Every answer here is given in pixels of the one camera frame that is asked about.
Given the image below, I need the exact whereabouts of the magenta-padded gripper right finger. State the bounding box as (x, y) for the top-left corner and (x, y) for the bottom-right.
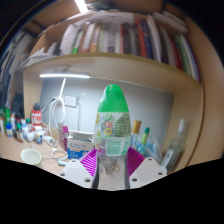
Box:
(125, 147), (168, 190)

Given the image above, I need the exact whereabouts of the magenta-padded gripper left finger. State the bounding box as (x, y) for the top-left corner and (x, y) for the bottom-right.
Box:
(59, 148), (99, 189)

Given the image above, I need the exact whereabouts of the clear bottle with green cap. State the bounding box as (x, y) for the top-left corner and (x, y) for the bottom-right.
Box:
(94, 83), (132, 191)

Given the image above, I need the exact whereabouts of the light blue tube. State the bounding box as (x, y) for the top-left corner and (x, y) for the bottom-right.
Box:
(57, 159), (70, 167)

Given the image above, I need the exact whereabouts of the blue plastic bag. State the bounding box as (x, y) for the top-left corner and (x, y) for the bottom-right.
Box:
(146, 134), (165, 163)

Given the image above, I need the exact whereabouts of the tall clear glass bottle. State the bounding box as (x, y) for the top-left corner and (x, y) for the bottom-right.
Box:
(161, 118), (190, 174)

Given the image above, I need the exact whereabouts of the magenta packet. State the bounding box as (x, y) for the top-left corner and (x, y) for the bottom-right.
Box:
(58, 125), (70, 151)

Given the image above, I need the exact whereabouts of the glass bottle with yellow cap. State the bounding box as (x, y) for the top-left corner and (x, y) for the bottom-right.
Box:
(130, 119), (143, 150)

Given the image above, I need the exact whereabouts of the white bottle with red label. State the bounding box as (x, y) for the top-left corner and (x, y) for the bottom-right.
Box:
(31, 103), (43, 128)

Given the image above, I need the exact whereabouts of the small dark bottle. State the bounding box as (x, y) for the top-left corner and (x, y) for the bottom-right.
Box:
(15, 123), (25, 143)

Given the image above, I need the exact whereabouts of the small blue-capped bottle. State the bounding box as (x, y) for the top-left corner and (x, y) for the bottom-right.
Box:
(5, 122), (15, 138)

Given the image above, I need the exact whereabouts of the green plastic bottle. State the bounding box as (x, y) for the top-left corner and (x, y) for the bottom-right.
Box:
(3, 108), (12, 126)

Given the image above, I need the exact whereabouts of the under-shelf light bar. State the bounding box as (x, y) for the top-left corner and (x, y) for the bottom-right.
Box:
(39, 73), (92, 80)

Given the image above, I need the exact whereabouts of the wooden shelf unit with books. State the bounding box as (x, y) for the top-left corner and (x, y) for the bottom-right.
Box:
(21, 6), (205, 93)

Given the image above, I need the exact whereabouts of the ceiling light bar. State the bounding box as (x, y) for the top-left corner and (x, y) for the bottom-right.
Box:
(74, 0), (90, 14)

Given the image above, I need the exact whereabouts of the white mug with green handle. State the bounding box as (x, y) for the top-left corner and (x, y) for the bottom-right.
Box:
(20, 148), (43, 167)

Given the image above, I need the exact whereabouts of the white cable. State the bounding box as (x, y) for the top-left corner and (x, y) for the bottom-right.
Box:
(47, 78), (70, 160)

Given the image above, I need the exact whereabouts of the white wall socket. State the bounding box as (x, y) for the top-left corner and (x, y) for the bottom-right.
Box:
(64, 95), (79, 108)

